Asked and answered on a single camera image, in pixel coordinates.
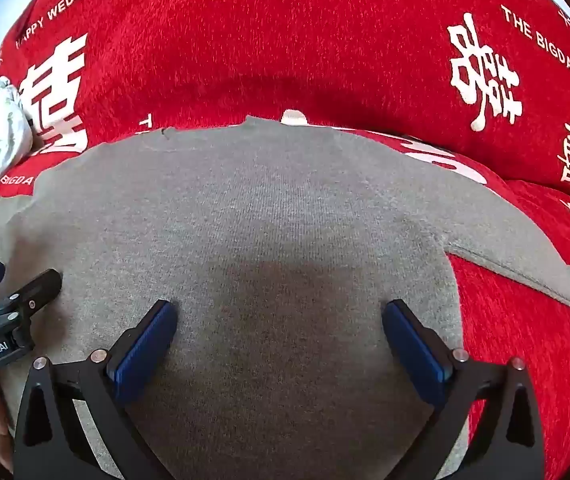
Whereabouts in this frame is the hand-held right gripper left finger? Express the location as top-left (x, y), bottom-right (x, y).
top-left (13, 299), bottom-right (180, 480)

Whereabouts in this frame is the grey knitted sock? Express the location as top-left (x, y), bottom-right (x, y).
top-left (0, 115), bottom-right (570, 480)

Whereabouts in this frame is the red printed sofa cover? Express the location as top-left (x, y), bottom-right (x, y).
top-left (0, 0), bottom-right (570, 480)

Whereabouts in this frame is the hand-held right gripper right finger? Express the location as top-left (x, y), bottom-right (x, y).
top-left (381, 299), bottom-right (548, 480)

